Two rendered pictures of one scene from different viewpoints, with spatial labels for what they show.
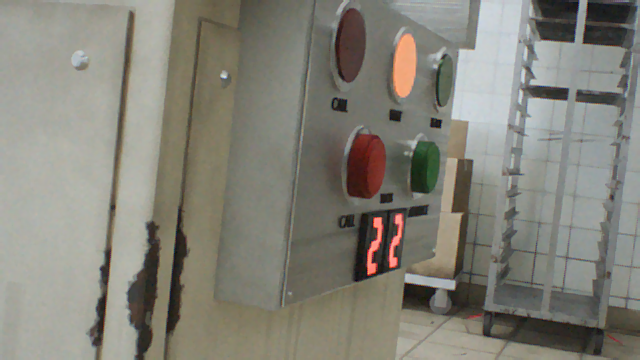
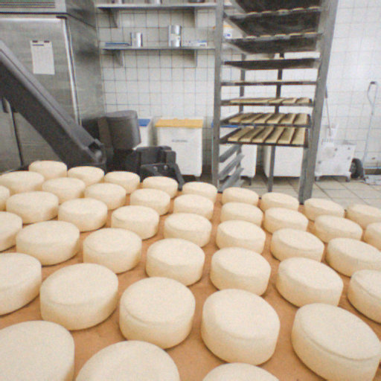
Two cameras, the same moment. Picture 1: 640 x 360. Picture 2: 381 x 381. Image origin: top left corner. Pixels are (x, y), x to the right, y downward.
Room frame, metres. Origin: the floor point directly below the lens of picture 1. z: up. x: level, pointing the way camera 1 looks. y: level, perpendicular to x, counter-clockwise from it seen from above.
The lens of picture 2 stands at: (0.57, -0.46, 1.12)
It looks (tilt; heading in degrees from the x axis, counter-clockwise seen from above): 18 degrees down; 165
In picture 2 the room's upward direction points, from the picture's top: straight up
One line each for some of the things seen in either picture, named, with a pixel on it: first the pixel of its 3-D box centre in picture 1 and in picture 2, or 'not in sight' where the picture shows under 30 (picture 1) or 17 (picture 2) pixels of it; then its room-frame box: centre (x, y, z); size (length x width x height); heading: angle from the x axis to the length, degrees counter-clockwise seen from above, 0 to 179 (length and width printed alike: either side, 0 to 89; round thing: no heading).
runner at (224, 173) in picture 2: not in sight; (234, 163); (-1.13, 0.25, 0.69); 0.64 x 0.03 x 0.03; 146
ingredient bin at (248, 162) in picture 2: not in sight; (233, 149); (-3.02, 1.03, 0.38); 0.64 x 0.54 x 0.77; 160
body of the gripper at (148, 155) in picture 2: not in sight; (146, 171); (0.02, -0.40, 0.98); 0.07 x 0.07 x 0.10; 22
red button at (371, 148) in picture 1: (360, 165); not in sight; (0.42, -0.02, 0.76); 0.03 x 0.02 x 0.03; 158
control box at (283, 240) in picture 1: (363, 144); not in sight; (0.47, -0.02, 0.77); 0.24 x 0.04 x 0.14; 158
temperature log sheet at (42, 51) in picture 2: not in sight; (42, 57); (-3.14, -1.02, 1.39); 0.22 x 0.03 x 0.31; 71
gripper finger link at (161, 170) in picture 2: not in sight; (167, 188); (0.09, -0.37, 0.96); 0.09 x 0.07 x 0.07; 22
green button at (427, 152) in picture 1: (420, 166); not in sight; (0.51, -0.06, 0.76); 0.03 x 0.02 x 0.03; 158
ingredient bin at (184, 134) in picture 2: not in sight; (181, 149); (-3.24, 0.42, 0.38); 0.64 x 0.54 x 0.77; 162
